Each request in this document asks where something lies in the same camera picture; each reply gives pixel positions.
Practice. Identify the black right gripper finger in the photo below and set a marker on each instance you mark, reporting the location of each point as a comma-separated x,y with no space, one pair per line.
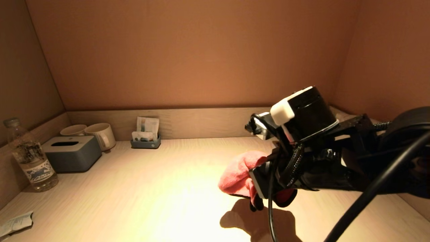
257,205

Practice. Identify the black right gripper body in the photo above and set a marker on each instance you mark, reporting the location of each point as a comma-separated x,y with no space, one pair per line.
322,174

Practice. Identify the red cloth with black trim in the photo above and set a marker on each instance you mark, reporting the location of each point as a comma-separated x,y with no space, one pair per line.
235,174

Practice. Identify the red and black right arm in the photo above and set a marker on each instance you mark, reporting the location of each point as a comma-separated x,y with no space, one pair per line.
312,111

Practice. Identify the small grey sachet tray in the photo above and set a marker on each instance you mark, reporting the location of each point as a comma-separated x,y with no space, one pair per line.
146,145

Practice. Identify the tall white sachet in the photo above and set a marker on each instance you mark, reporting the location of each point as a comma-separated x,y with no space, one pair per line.
149,124

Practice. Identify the short white sachet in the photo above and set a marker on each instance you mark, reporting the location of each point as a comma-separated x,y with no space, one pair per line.
141,136

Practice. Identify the white mug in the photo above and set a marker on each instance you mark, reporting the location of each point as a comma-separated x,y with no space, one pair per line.
100,134
72,130

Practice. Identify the grey tissue box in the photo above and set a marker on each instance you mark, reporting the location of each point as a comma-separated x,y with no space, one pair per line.
72,156

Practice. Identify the clear plastic water bottle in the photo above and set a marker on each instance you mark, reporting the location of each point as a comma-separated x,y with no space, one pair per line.
33,161

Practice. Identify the crumpled white paper wrapper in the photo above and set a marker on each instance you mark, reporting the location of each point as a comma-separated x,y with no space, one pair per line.
16,223

